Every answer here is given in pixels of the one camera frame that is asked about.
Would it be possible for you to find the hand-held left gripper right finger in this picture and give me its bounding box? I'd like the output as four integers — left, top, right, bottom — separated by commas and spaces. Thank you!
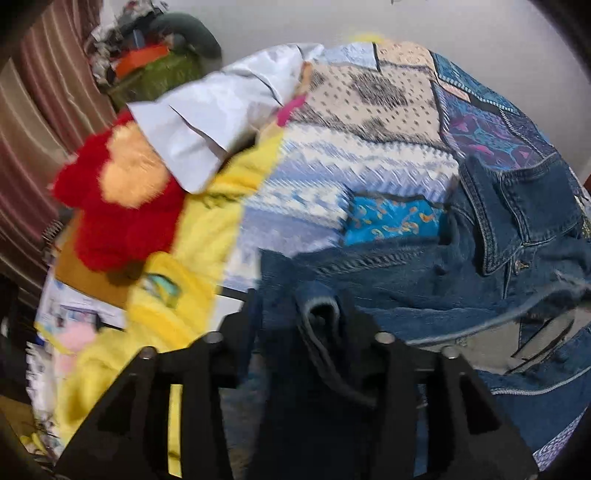
339, 291, 540, 480

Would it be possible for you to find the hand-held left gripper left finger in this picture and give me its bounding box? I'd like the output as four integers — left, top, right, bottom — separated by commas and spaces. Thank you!
54, 288, 259, 480

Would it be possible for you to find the blue denim jacket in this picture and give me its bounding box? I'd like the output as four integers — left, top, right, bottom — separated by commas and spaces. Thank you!
240, 154, 591, 480

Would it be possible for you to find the yellow blanket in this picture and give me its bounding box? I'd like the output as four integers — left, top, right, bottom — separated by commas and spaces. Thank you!
55, 134, 287, 476

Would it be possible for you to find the pink plush item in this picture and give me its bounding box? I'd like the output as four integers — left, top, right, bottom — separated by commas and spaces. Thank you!
58, 318, 100, 354

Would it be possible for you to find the red plush toy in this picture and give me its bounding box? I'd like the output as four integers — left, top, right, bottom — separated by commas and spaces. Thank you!
53, 113, 188, 273

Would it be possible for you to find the pale blue shirt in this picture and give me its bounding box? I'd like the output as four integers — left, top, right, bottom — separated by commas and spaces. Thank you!
127, 42, 324, 192

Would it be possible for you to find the green storage box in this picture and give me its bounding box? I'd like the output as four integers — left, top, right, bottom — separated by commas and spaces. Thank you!
108, 48, 204, 112

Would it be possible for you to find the striped brown curtain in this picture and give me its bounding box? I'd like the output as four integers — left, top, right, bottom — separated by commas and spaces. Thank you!
0, 0, 116, 296

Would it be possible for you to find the orange box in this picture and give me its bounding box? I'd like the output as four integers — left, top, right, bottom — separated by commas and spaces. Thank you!
115, 44, 169, 77

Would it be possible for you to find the grey pillow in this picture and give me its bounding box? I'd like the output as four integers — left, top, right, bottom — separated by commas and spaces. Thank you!
154, 13, 222, 61

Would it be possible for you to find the pile of mixed clutter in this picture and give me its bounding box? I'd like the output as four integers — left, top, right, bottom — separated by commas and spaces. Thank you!
85, 0, 171, 86

